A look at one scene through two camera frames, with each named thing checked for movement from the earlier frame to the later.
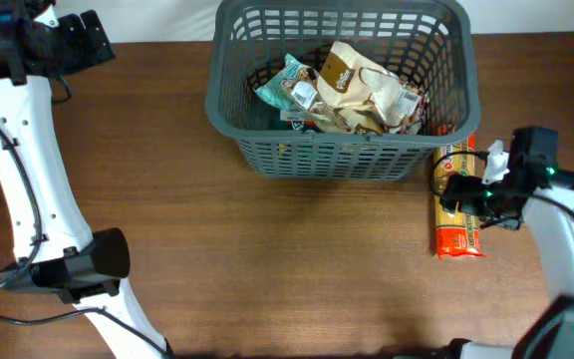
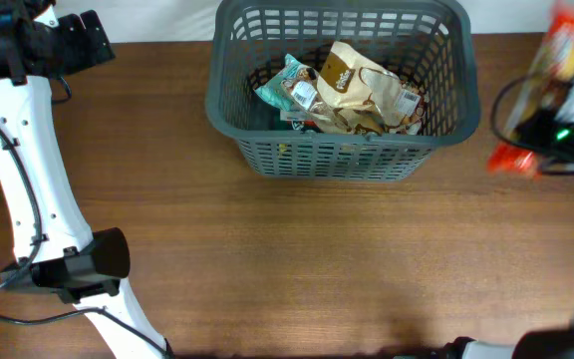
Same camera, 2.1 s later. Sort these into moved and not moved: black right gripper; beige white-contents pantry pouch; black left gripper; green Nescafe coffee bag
Moved: black right gripper
Not moved: black left gripper; green Nescafe coffee bag; beige white-contents pantry pouch
